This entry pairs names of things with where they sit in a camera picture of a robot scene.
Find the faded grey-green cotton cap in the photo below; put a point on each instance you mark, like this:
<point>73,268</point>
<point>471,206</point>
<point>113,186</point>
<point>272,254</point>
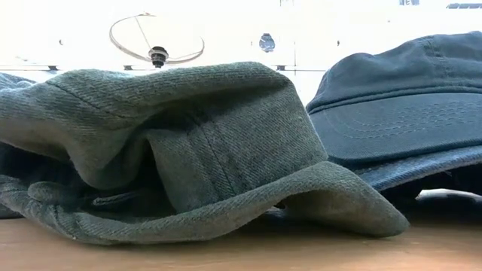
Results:
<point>244,150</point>

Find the table lamp white shade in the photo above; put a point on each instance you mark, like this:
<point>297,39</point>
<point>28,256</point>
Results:
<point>158,56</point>

